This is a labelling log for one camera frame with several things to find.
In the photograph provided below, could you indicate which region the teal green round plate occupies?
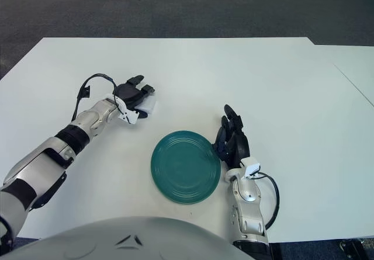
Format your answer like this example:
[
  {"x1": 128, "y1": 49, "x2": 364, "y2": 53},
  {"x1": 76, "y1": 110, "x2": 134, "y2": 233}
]
[{"x1": 150, "y1": 130, "x2": 221, "y2": 205}]

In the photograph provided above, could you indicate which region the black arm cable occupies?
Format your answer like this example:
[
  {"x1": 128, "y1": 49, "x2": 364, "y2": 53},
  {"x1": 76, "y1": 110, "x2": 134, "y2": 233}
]
[
  {"x1": 71, "y1": 73, "x2": 130, "y2": 124},
  {"x1": 254, "y1": 172, "x2": 281, "y2": 230}
]

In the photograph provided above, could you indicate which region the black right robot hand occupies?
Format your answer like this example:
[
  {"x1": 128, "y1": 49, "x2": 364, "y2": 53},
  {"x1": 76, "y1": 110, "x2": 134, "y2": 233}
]
[{"x1": 212, "y1": 104, "x2": 251, "y2": 169}]

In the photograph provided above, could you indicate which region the black chair base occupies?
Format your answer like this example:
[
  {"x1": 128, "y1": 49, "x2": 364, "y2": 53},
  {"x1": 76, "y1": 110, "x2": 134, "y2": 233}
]
[{"x1": 338, "y1": 238, "x2": 366, "y2": 260}]

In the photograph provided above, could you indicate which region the grey robot torso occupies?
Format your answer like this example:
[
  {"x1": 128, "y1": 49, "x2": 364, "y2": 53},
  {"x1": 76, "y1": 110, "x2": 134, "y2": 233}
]
[{"x1": 0, "y1": 216, "x2": 243, "y2": 260}]

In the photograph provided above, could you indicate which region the white square charger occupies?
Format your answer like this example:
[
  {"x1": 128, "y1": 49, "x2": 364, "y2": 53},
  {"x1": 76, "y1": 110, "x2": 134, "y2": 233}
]
[{"x1": 137, "y1": 96, "x2": 158, "y2": 115}]

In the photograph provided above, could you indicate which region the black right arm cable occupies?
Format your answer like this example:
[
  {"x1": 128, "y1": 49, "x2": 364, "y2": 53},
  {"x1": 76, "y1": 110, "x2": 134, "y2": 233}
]
[{"x1": 254, "y1": 172, "x2": 281, "y2": 230}]

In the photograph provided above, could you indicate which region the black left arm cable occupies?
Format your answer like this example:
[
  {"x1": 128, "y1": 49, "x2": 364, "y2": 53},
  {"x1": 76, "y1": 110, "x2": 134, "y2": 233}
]
[{"x1": 71, "y1": 73, "x2": 130, "y2": 124}]

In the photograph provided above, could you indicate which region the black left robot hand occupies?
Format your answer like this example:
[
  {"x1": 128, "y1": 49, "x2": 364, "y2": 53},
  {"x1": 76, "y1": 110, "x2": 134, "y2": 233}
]
[{"x1": 112, "y1": 74, "x2": 157, "y2": 119}]

